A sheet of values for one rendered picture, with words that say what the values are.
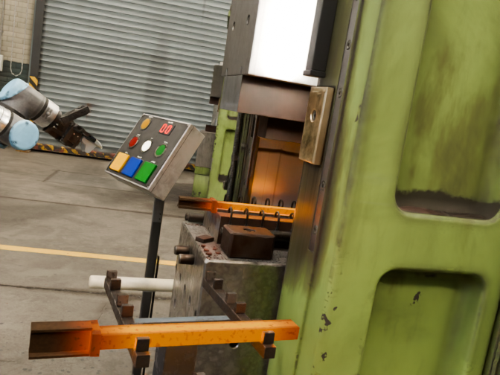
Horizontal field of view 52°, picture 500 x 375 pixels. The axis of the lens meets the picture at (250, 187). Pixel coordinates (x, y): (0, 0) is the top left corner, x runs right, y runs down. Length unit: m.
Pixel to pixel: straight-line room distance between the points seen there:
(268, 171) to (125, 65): 7.79
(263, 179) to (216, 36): 7.83
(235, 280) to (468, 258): 0.53
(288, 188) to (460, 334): 0.70
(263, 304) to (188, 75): 8.17
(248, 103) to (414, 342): 0.71
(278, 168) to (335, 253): 0.67
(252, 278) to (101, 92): 8.21
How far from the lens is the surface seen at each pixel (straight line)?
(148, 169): 1.82
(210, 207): 1.42
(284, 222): 1.42
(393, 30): 1.04
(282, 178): 1.67
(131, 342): 0.81
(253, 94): 1.34
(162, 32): 9.35
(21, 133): 1.64
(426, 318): 1.28
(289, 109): 1.37
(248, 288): 1.28
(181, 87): 9.31
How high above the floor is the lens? 1.28
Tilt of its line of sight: 9 degrees down
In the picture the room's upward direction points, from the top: 9 degrees clockwise
